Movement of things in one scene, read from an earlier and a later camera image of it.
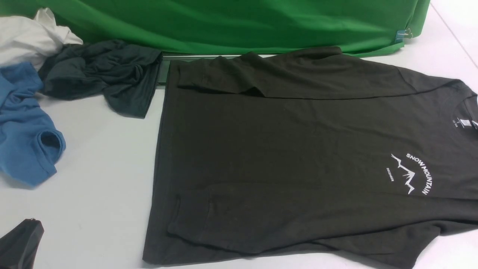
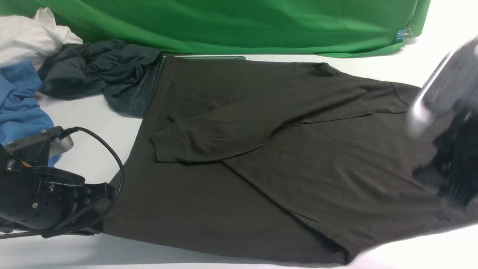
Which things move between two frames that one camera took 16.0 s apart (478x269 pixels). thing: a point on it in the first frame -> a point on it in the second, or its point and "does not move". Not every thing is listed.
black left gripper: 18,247 -> 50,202
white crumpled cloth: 23,40 does not move
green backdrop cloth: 202,27 does not move
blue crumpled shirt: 30,150 does not move
